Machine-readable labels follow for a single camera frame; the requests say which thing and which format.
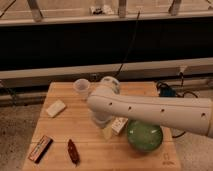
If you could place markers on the dark red pepper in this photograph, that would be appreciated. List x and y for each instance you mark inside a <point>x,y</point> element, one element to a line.
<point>73,153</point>

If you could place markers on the green round plate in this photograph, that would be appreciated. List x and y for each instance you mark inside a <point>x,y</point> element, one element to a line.
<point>144,137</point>

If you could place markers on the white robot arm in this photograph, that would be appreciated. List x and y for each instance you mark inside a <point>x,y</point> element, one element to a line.
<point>194,115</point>

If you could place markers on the brown orange flat box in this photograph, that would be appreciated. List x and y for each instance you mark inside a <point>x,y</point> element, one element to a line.
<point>40,149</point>

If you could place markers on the small items on shelf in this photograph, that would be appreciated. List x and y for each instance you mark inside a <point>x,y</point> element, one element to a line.
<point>105,9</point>

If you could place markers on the small white bottle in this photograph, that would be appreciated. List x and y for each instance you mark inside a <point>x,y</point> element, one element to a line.
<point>118,124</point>

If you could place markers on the pale translucent suction gripper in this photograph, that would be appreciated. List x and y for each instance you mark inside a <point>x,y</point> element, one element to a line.
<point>107,132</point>

